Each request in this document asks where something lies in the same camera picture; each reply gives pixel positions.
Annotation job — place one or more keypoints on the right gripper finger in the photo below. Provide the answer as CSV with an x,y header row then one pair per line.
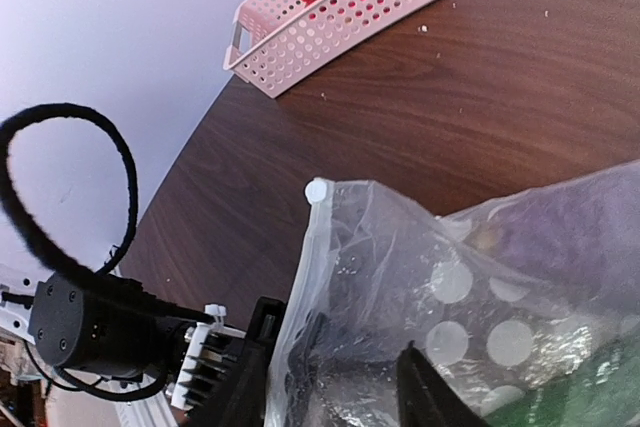
x,y
425,399

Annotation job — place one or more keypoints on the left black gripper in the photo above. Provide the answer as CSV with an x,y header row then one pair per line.
x,y
241,398

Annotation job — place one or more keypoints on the clear zip top bag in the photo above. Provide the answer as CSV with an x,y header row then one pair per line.
x,y
377,271

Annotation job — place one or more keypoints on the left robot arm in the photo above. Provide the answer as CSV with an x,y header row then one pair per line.
x,y
94,347

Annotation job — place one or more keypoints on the green fake vegetable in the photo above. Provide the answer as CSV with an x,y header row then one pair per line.
x,y
603,391

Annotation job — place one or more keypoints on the dark purple fake eggplant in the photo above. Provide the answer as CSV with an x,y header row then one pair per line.
x,y
584,233

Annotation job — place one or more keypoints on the pink perforated plastic basket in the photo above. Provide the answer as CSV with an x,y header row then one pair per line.
x,y
278,43

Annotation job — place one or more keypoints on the aluminium front rail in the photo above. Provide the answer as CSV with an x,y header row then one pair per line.
x,y
151,412

